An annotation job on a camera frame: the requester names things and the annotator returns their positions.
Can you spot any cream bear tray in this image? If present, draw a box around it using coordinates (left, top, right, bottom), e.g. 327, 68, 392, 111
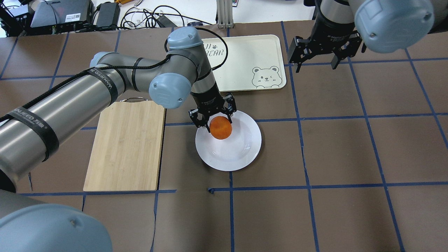
203, 34, 287, 92

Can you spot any white round plate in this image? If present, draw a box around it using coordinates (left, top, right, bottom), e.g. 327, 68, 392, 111
195, 111, 262, 171

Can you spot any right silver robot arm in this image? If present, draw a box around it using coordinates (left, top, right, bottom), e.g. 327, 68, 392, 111
287, 0, 447, 72

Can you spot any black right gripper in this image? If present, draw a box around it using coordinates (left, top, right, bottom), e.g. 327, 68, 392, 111
287, 21, 363, 73

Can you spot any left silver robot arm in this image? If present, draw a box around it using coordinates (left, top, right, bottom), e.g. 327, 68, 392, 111
0, 27, 237, 193

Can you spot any bamboo cutting board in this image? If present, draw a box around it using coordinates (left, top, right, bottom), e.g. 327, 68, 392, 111
83, 100, 166, 193

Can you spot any aluminium frame post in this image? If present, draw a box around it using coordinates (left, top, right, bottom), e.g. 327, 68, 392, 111
216, 0, 234, 29

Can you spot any black power brick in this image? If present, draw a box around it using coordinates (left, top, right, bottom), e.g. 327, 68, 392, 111
95, 2, 120, 30

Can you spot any orange fruit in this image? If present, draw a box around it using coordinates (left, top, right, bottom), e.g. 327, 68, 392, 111
209, 116, 232, 140

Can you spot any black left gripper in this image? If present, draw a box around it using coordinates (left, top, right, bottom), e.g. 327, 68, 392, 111
189, 84, 237, 133

